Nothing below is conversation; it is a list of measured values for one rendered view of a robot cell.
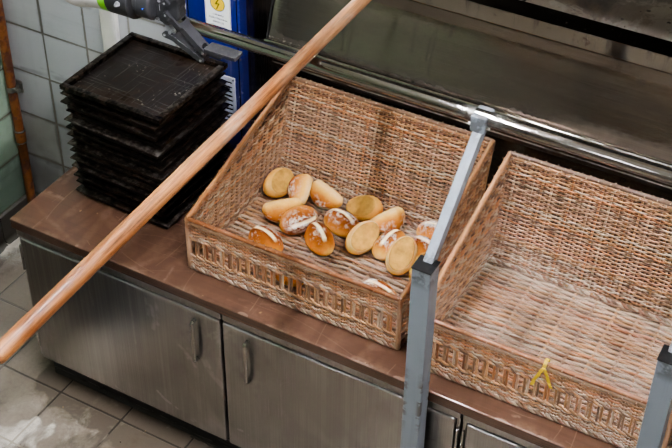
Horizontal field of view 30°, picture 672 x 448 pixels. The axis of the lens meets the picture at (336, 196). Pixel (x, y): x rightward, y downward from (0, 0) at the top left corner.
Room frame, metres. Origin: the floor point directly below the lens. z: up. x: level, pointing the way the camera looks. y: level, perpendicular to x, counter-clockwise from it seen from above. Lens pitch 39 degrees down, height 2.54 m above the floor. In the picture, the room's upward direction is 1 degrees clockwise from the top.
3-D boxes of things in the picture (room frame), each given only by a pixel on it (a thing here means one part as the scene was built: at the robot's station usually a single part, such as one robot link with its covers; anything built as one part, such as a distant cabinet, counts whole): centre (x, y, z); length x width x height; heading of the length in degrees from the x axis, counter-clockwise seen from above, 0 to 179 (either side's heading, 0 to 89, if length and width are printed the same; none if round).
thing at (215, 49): (2.03, 0.22, 1.26); 0.07 x 0.03 x 0.01; 62
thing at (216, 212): (2.25, -0.01, 0.72); 0.56 x 0.49 x 0.28; 62
